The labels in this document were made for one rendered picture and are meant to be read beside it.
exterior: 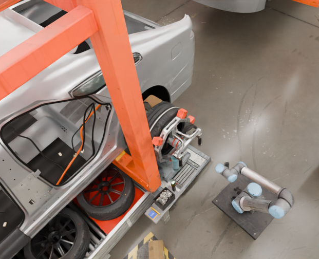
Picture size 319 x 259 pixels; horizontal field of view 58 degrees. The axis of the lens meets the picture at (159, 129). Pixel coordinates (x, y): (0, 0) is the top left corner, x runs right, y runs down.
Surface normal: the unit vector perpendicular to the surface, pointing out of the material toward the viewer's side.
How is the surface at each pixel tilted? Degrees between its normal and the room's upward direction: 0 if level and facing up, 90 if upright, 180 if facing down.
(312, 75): 0
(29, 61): 90
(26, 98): 34
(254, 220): 0
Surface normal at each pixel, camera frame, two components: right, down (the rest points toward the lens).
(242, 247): -0.11, -0.58
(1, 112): 0.34, -0.22
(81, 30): 0.76, 0.48
